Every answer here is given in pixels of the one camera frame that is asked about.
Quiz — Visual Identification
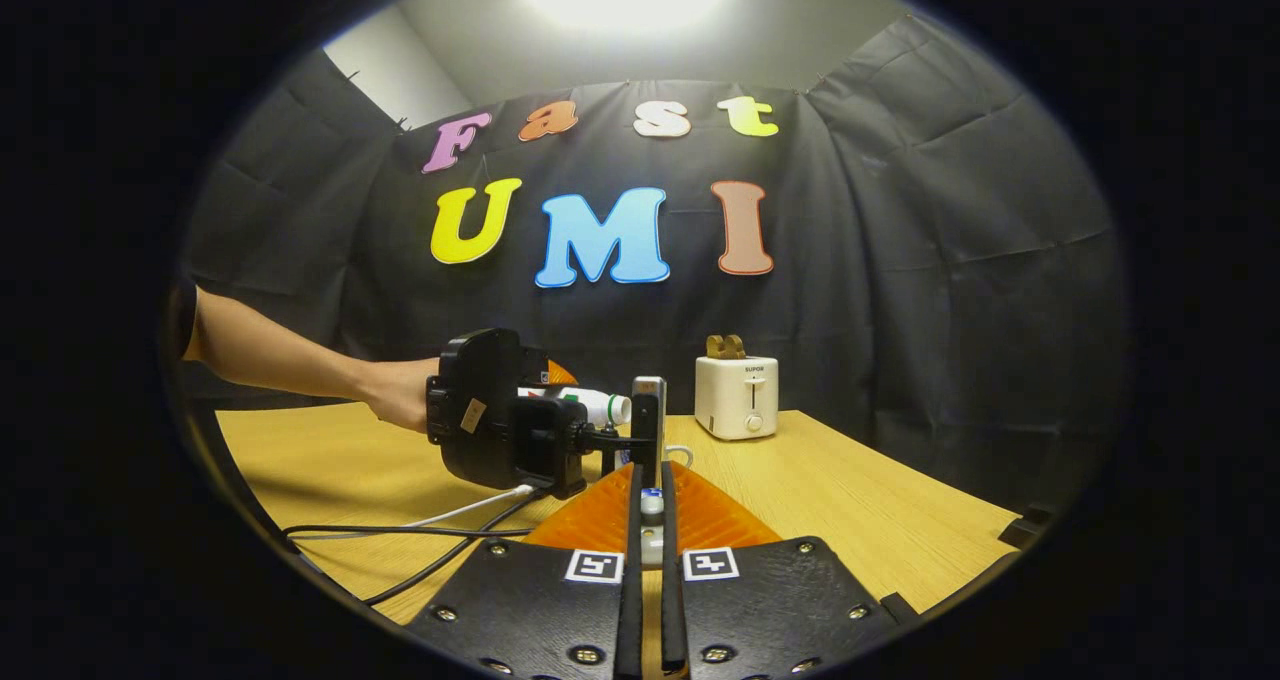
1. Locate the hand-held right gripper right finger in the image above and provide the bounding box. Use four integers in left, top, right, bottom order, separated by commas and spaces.
660, 460, 901, 680

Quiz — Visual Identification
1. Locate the black backdrop cloth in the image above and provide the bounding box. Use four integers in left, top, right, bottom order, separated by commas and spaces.
180, 15, 1131, 521

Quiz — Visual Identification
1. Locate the white toaster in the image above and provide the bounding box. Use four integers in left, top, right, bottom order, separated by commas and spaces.
695, 354, 780, 442

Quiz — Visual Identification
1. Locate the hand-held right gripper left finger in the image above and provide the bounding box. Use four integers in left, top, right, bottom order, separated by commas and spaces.
405, 463, 646, 680

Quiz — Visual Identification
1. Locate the white cable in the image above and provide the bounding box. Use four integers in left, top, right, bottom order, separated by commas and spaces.
288, 483, 538, 542

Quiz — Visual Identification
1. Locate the white blue-patterned teacup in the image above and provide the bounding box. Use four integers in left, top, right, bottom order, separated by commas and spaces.
618, 444, 695, 491

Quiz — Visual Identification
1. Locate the white water bottle green label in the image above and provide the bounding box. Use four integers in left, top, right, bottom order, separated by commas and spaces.
517, 384, 633, 429

